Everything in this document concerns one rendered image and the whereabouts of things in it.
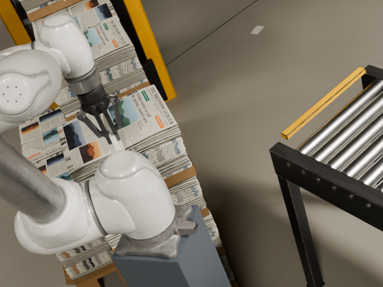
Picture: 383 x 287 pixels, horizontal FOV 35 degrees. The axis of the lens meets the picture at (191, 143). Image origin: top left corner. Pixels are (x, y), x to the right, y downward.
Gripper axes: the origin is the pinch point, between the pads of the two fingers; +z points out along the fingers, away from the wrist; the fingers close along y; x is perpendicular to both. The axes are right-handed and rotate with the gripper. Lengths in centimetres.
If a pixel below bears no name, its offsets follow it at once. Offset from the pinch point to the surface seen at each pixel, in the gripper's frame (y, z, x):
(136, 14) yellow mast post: -34, 52, -182
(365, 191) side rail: -62, 37, 25
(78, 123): 10.1, 10.3, -32.9
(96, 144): 6.6, 10.3, -17.3
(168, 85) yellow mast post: -36, 105, -182
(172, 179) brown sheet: -11.0, 30.2, -9.0
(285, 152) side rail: -50, 37, -5
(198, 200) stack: -17, 47, -12
